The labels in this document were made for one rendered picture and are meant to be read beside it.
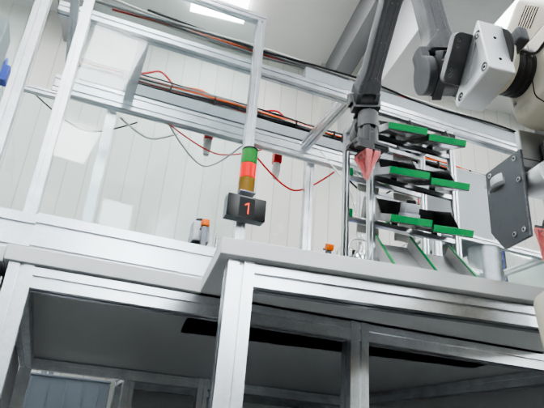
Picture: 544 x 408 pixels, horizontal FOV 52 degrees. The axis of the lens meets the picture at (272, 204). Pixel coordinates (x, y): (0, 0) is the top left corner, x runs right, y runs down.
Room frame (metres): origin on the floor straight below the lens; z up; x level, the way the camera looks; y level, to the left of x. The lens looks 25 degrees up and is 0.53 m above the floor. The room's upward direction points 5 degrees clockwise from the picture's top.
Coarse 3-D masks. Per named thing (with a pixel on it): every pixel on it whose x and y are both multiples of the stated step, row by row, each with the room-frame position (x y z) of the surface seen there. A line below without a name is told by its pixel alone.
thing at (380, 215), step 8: (376, 200) 1.59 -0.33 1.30; (384, 200) 1.71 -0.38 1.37; (376, 208) 1.58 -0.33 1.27; (384, 208) 1.72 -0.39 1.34; (392, 208) 1.73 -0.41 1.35; (376, 216) 1.59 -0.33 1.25; (384, 216) 1.53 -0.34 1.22; (392, 216) 1.48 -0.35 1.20; (400, 216) 1.48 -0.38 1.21; (408, 224) 1.49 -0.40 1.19; (416, 224) 1.49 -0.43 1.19; (424, 224) 1.50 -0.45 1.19
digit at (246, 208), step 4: (240, 200) 1.49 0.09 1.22; (244, 200) 1.50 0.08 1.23; (248, 200) 1.50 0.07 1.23; (252, 200) 1.51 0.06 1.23; (240, 204) 1.49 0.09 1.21; (244, 204) 1.50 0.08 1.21; (248, 204) 1.50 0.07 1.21; (252, 204) 1.51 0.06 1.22; (240, 208) 1.49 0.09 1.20; (244, 208) 1.50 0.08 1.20; (248, 208) 1.50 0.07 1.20; (252, 208) 1.51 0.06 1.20; (240, 212) 1.49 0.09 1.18; (244, 212) 1.50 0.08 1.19; (248, 212) 1.50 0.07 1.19; (252, 212) 1.51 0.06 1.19; (248, 216) 1.50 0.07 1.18; (252, 216) 1.51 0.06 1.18
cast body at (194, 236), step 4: (196, 220) 1.34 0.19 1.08; (200, 220) 1.35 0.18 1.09; (192, 224) 1.36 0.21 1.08; (196, 224) 1.34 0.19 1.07; (200, 224) 1.34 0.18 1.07; (192, 228) 1.35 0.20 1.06; (196, 228) 1.34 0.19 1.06; (208, 228) 1.35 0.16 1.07; (192, 232) 1.34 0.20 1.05; (196, 232) 1.33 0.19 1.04; (200, 232) 1.33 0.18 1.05; (208, 232) 1.34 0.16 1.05; (192, 236) 1.33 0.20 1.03; (196, 236) 1.33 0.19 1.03; (200, 236) 1.33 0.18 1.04; (208, 236) 1.34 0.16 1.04; (188, 240) 1.38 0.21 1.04; (192, 240) 1.34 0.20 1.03; (196, 240) 1.34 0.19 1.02; (208, 240) 1.34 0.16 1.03
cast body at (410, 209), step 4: (408, 200) 1.49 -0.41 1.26; (404, 204) 1.49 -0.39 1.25; (408, 204) 1.48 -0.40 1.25; (412, 204) 1.48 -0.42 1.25; (400, 208) 1.52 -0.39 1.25; (404, 208) 1.50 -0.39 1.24; (408, 208) 1.49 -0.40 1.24; (412, 208) 1.49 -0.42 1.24; (416, 208) 1.49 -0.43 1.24; (400, 212) 1.53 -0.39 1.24; (404, 212) 1.50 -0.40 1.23; (408, 212) 1.49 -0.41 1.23; (412, 212) 1.49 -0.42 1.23; (416, 212) 1.49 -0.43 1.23; (408, 216) 1.49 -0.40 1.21; (412, 216) 1.49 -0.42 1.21; (416, 216) 1.49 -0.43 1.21
